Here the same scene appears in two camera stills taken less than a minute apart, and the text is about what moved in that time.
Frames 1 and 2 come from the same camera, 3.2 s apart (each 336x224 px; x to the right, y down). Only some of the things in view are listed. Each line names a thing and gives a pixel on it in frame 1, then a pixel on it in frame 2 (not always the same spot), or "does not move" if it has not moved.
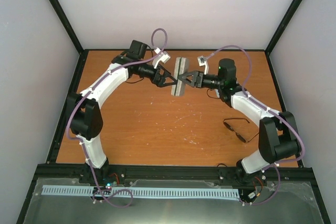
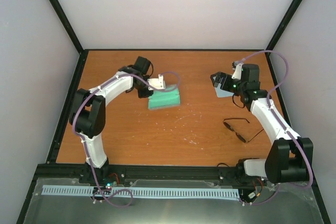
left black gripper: x=158 y=82 -> x=141 y=94
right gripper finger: x=184 y=79 -> x=217 y=81
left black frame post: x=60 y=11 does not move
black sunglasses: x=239 y=136 does not move
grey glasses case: x=181 y=66 -> x=167 y=98
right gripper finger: x=182 y=77 -> x=214 y=77
